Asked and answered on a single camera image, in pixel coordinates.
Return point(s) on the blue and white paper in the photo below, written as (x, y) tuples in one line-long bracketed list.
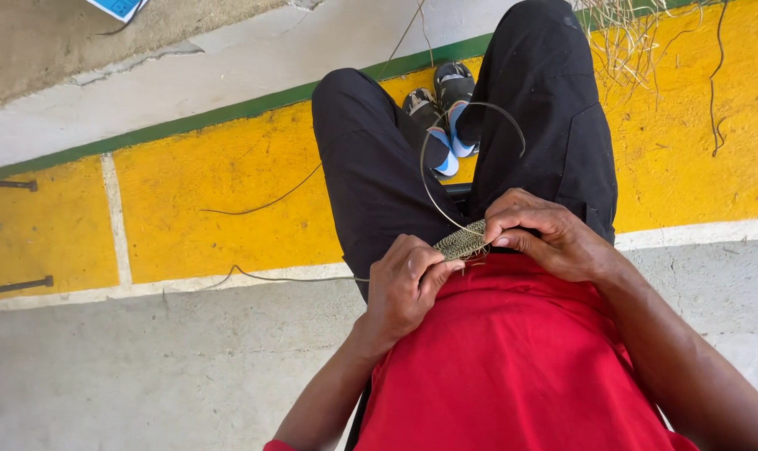
[(117, 7)]

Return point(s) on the long looped straw strand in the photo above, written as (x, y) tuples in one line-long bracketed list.
[(421, 164)]

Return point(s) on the woven straw braid piece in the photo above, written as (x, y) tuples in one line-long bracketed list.
[(462, 242)]

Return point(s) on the black blue white shoe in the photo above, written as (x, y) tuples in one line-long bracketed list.
[(454, 84), (424, 119)]

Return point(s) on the bundle of dry straw fibres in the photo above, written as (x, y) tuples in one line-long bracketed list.
[(623, 37)]

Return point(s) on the dark metal rod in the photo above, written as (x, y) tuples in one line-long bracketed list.
[(15, 286), (9, 185)]

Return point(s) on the black stool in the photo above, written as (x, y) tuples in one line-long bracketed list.
[(458, 190)]

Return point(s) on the pale thin fibre strand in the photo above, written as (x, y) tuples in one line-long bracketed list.
[(279, 279)]

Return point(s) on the black trousers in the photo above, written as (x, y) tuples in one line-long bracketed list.
[(373, 169)]

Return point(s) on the dark curved fibre strand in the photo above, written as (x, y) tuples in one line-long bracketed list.
[(272, 202)]

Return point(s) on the person's right hand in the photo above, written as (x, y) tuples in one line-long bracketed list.
[(557, 241)]

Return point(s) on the person's left hand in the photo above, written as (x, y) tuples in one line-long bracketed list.
[(401, 294)]

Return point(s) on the red shirt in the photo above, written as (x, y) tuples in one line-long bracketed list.
[(510, 357)]

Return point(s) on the thin pale straw stalks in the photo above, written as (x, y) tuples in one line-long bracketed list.
[(401, 37)]

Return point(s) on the dark wavy fibre strand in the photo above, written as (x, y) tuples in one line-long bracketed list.
[(712, 94)]

